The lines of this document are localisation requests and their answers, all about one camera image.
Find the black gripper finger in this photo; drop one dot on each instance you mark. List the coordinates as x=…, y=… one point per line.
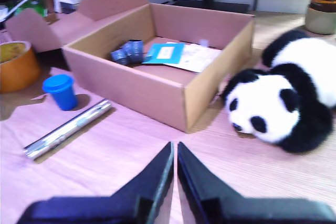
x=162, y=176
x=194, y=182

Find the open brown cardboard box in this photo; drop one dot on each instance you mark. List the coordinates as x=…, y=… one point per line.
x=157, y=98

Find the small blue white box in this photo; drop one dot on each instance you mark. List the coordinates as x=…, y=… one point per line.
x=64, y=3

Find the silver metal cylinder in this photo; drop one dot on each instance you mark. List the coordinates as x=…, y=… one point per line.
x=68, y=128

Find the panda plush toy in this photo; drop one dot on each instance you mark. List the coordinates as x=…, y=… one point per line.
x=265, y=98

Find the white printed paper sheets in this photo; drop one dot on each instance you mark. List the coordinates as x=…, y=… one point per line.
x=197, y=58

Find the blue booklet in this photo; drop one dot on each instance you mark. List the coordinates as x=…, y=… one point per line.
x=162, y=53

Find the small blue lidded cup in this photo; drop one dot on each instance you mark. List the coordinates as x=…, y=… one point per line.
x=61, y=94

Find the dark blue packet strip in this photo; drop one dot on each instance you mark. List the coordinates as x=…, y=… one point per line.
x=131, y=49

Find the small white tag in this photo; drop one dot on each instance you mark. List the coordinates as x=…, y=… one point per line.
x=203, y=43

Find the brown packing tape roll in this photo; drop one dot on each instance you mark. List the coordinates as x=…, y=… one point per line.
x=15, y=74

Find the pale round pot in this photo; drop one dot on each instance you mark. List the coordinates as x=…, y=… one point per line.
x=321, y=22

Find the green packet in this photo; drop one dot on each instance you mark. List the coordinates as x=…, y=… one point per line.
x=31, y=6

